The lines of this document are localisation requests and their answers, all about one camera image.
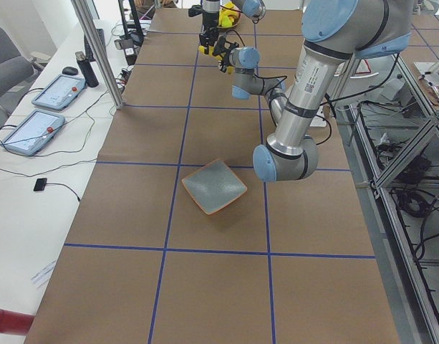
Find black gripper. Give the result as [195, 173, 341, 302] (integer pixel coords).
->
[201, 9, 219, 37]
[213, 35, 238, 70]

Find yellow banana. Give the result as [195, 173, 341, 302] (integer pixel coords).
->
[198, 45, 222, 60]

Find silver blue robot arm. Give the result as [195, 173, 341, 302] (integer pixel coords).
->
[213, 1, 413, 182]
[200, 0, 266, 35]

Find woven wicker basket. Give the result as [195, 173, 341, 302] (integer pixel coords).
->
[218, 9, 241, 29]

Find grey square plate orange rim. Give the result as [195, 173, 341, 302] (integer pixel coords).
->
[182, 159, 248, 215]

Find black water bottle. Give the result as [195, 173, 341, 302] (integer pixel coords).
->
[74, 51, 99, 87]

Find black computer mouse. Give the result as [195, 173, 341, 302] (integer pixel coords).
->
[62, 66, 79, 76]

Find upper teach pendant tablet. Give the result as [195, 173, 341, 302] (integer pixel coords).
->
[32, 74, 86, 111]

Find teach pendant tablet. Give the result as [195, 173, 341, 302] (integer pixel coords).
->
[1, 110, 66, 156]
[32, 74, 86, 111]

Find lower teach pendant tablet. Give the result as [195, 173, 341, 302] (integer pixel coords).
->
[1, 110, 66, 156]

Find grey office chair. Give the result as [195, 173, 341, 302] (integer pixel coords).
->
[0, 27, 34, 117]

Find red cylinder object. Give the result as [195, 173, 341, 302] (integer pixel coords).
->
[0, 309, 34, 335]

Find aluminium frame post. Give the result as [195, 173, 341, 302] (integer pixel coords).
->
[71, 0, 124, 109]

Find small black device on cable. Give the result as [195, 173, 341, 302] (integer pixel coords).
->
[33, 178, 47, 192]

